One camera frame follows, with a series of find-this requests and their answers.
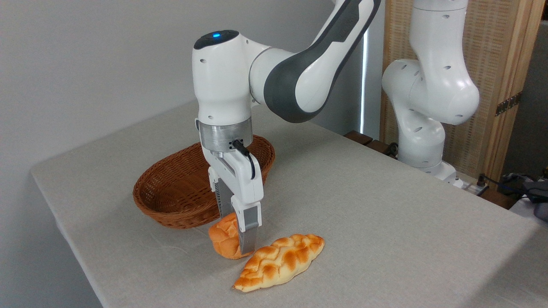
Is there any silver metal wrist flange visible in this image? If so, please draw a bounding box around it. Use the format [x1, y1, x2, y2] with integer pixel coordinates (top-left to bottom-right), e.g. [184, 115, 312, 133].
[198, 118, 253, 153]

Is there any brown wicker basket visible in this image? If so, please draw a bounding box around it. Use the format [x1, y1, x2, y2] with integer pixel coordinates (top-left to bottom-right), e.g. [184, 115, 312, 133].
[133, 135, 276, 229]

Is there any round knotted bread roll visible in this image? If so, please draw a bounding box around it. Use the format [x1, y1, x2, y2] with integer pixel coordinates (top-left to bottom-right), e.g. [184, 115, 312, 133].
[208, 213, 254, 260]

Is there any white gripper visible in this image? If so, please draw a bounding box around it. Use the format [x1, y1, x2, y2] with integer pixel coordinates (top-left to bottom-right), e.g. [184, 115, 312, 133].
[201, 145, 264, 255]

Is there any wooden rattan folding screen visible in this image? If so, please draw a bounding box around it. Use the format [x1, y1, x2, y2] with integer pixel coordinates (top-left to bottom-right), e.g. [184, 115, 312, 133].
[380, 0, 546, 184]

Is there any grey fabric tablecloth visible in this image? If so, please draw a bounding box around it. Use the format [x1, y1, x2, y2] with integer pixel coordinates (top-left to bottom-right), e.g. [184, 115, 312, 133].
[30, 99, 548, 308]

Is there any long braided bread loaf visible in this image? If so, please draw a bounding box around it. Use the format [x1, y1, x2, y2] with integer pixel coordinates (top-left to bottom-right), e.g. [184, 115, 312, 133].
[233, 234, 325, 293]

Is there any grey fabric bag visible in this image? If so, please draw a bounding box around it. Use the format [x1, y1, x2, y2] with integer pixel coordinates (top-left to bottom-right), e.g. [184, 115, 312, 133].
[501, 172, 548, 222]

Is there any metal screen hinge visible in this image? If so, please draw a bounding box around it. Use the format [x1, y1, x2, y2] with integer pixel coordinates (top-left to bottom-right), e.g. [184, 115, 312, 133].
[495, 92, 522, 117]

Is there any white power strip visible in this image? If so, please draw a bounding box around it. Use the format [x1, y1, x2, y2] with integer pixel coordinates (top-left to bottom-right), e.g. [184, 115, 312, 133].
[460, 179, 486, 196]

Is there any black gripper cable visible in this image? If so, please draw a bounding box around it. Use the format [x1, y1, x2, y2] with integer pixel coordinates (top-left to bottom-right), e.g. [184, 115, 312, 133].
[230, 140, 256, 180]

